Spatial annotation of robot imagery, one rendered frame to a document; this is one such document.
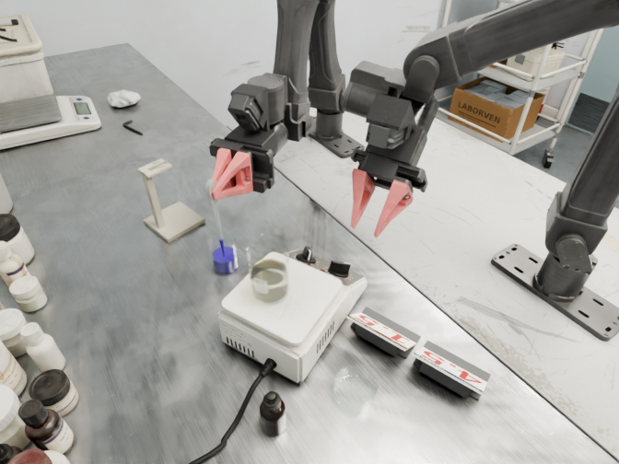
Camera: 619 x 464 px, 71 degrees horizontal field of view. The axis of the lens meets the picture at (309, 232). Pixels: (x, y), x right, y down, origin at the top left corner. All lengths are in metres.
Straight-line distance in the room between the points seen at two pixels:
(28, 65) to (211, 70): 0.81
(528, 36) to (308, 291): 0.39
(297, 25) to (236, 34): 1.26
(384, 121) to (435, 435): 0.37
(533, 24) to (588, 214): 0.25
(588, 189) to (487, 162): 0.44
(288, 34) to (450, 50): 0.30
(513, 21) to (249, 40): 1.59
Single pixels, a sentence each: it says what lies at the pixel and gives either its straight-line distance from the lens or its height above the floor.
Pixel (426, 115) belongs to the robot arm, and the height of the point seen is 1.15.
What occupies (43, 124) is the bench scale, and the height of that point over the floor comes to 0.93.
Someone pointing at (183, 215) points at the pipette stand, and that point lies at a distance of 0.84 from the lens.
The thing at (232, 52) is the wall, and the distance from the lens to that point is 2.04.
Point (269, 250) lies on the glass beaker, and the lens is 0.56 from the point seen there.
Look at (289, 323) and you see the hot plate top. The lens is 0.54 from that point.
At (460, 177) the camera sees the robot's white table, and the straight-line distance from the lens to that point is 1.00.
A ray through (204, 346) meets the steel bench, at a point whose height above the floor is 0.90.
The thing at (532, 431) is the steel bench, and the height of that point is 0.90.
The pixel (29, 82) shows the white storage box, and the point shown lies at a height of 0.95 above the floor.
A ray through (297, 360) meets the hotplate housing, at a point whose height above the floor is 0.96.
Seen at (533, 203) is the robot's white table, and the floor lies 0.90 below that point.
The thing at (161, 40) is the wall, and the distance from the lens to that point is 1.91.
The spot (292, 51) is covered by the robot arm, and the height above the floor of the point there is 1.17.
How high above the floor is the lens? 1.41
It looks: 40 degrees down
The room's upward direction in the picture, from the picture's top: 1 degrees clockwise
